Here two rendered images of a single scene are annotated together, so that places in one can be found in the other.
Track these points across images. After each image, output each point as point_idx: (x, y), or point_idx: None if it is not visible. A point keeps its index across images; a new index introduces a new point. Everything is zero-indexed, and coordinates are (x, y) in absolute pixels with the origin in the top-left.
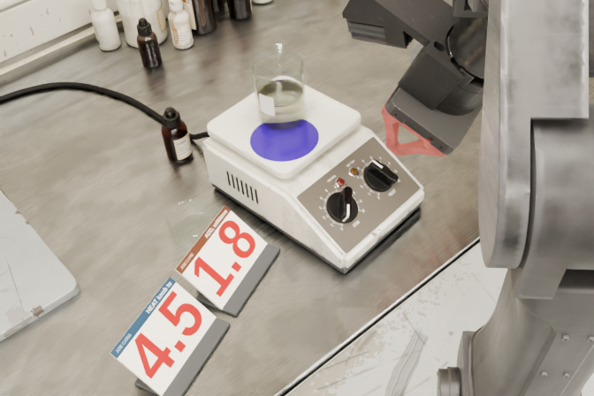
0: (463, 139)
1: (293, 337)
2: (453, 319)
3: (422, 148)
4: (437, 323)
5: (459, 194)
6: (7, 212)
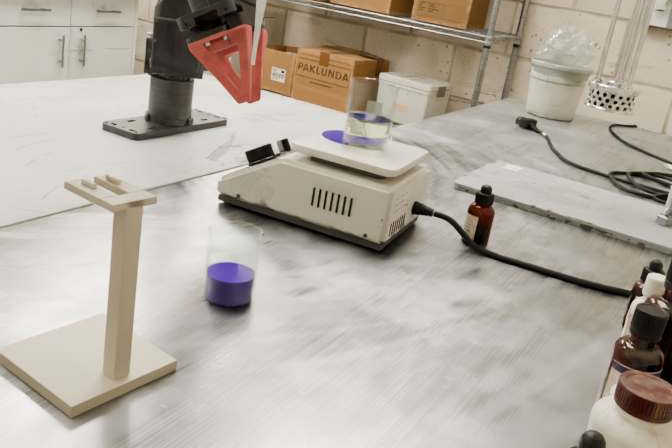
0: (174, 238)
1: None
2: (187, 161)
3: (232, 65)
4: (199, 161)
5: (181, 205)
6: (558, 210)
